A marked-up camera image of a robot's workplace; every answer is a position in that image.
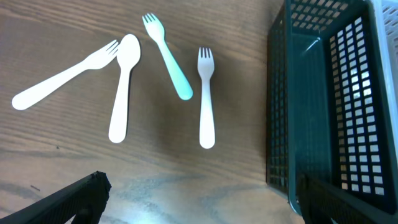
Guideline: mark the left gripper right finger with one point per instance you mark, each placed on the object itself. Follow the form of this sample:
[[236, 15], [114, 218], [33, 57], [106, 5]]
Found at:
[[318, 206]]

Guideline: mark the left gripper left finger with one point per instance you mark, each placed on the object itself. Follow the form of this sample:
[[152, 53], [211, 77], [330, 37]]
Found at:
[[81, 202]]

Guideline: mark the white fork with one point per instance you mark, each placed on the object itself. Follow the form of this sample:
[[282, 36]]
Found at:
[[206, 67], [95, 61]]

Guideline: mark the white spoon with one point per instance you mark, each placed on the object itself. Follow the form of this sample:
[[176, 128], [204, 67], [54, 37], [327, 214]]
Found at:
[[128, 56]]

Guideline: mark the mint green plastic fork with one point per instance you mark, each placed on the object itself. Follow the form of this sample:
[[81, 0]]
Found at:
[[156, 31]]

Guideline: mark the dark green plastic basket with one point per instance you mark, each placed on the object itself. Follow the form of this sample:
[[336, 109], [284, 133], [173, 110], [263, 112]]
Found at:
[[328, 113]]

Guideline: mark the clear white plastic basket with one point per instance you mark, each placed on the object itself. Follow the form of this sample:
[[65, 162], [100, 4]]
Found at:
[[385, 13]]

